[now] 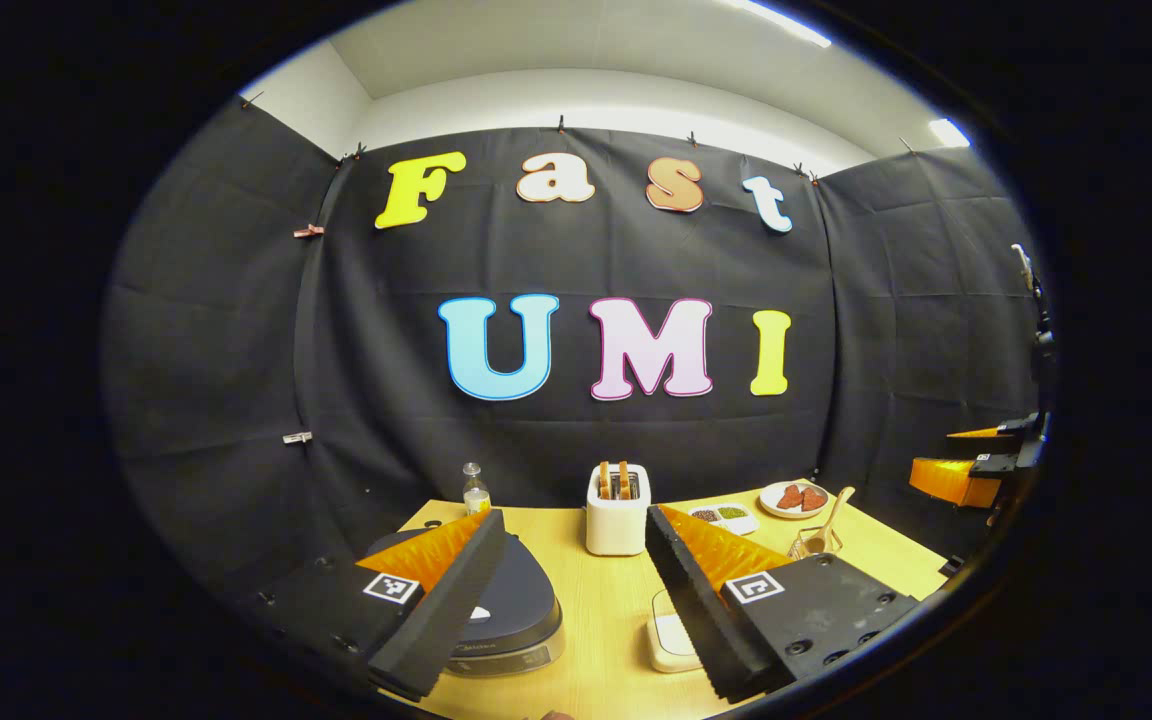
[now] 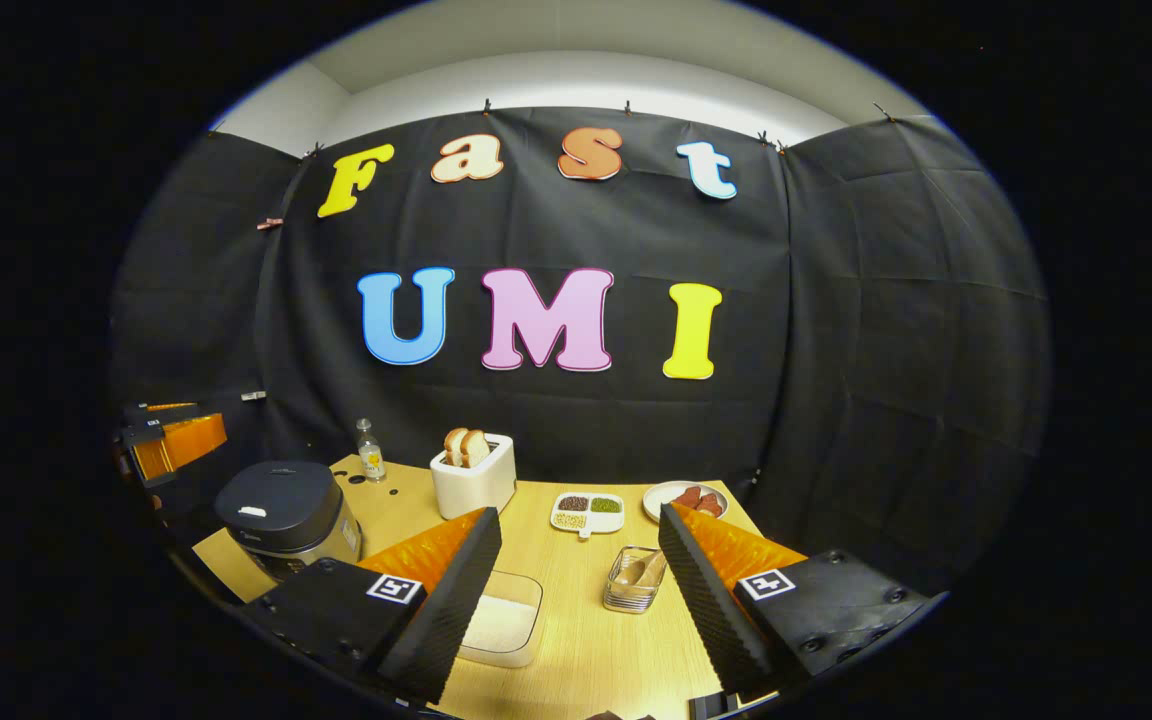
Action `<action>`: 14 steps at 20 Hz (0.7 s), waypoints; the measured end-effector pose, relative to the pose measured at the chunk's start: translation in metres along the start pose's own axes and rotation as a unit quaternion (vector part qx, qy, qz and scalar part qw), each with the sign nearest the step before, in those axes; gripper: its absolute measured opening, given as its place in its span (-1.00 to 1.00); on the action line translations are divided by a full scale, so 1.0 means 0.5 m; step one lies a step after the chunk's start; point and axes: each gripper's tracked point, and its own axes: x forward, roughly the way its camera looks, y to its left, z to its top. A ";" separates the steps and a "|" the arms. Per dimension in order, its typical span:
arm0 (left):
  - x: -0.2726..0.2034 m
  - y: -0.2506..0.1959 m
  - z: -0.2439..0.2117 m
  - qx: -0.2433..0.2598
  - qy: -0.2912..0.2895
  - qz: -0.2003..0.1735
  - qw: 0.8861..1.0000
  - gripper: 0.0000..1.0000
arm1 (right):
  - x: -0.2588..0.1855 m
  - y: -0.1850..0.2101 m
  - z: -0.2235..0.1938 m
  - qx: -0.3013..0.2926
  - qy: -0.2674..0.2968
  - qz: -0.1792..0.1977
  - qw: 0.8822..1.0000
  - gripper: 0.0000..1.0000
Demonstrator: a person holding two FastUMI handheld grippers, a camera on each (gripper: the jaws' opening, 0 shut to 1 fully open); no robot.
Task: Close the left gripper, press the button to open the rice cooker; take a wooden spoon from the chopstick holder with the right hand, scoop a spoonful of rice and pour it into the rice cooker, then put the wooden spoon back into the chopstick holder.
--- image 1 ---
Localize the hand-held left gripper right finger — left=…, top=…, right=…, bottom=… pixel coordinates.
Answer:
left=644, top=503, right=922, bottom=704

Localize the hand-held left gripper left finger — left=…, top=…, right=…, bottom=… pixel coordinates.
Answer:
left=256, top=508, right=509, bottom=701

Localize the dark rice cooker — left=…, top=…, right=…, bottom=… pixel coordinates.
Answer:
left=363, top=527, right=567, bottom=678

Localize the wire chopstick holder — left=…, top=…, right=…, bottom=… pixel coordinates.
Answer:
left=788, top=527, right=845, bottom=561

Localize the wooden spoon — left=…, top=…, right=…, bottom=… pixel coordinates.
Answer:
left=798, top=486, right=856, bottom=556

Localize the white divided dish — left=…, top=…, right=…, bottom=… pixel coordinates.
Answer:
left=688, top=503, right=760, bottom=536

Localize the white toaster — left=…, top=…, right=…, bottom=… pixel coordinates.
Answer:
left=585, top=462, right=652, bottom=557

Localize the white round plate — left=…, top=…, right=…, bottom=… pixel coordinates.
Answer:
left=759, top=481, right=830, bottom=520

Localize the black backdrop cloth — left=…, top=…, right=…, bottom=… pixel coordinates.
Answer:
left=101, top=95, right=1052, bottom=601

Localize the ceiling light strip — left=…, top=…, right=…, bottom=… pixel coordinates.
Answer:
left=726, top=0, right=834, bottom=49

